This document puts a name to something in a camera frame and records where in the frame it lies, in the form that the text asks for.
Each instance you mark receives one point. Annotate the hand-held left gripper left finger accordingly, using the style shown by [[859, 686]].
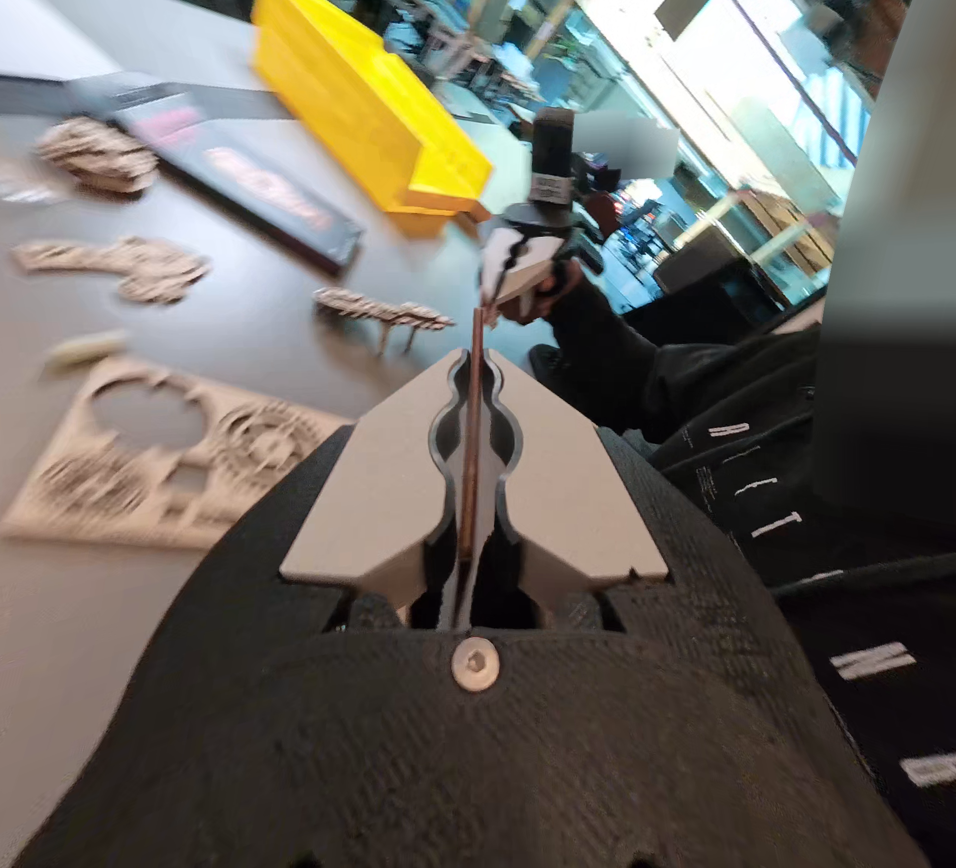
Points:
[[366, 509]]

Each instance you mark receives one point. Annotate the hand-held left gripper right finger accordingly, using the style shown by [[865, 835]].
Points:
[[582, 509]]

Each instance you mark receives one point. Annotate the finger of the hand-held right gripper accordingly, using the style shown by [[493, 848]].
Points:
[[493, 263], [534, 263]]

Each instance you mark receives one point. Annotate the wooden gear assembly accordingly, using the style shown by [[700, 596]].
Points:
[[381, 312]]

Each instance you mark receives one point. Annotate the ornate wooden bracket piece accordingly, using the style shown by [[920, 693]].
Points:
[[149, 271]]

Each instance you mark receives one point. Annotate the person's right hand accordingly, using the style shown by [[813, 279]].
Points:
[[545, 300]]

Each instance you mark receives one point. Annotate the dark computer monitor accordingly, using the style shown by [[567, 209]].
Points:
[[717, 271]]

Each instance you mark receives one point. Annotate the yellow plastic bin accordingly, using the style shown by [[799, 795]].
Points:
[[358, 99]]

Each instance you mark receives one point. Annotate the person's black hoodie torso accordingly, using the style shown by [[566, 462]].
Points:
[[821, 547]]

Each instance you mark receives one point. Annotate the black puzzle box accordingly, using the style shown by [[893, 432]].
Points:
[[261, 188]]

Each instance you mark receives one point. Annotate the small white peg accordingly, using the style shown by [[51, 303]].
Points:
[[86, 349]]

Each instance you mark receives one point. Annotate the small round wooden gear stack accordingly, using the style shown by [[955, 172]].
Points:
[[97, 155]]

